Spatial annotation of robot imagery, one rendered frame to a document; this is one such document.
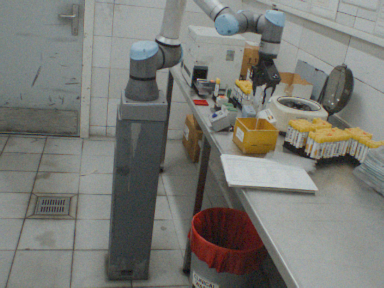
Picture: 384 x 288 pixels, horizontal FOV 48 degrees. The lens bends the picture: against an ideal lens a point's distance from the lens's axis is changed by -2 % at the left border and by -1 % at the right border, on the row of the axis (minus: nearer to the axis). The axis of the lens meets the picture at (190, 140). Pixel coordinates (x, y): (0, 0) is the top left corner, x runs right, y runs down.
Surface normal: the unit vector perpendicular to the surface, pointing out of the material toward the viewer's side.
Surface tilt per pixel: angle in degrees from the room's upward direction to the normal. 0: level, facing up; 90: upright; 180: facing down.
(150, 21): 90
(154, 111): 90
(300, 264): 0
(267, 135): 90
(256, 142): 90
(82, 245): 0
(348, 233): 0
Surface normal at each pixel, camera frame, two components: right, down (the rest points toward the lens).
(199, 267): -0.77, 0.22
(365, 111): -0.98, -0.04
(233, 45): 0.18, 0.40
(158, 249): 0.13, -0.91
